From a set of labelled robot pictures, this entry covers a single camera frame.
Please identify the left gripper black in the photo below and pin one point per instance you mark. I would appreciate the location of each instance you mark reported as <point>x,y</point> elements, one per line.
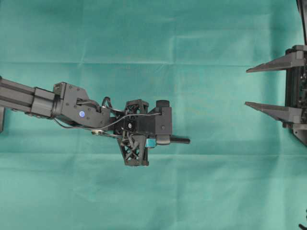
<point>132,143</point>

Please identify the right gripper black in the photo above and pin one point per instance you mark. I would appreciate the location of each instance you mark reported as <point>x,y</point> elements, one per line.
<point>295,64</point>

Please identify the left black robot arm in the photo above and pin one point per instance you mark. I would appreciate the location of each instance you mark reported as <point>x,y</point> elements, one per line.
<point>70,107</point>

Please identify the green surgical cloth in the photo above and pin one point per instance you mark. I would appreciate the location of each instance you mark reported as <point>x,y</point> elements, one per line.
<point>241,171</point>

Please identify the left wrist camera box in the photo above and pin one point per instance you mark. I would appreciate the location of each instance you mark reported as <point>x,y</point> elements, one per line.
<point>158,123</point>

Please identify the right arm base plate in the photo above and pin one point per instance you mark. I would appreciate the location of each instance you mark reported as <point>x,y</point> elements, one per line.
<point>300,131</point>

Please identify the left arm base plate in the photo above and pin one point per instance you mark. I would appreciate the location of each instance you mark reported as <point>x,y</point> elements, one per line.
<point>2,114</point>

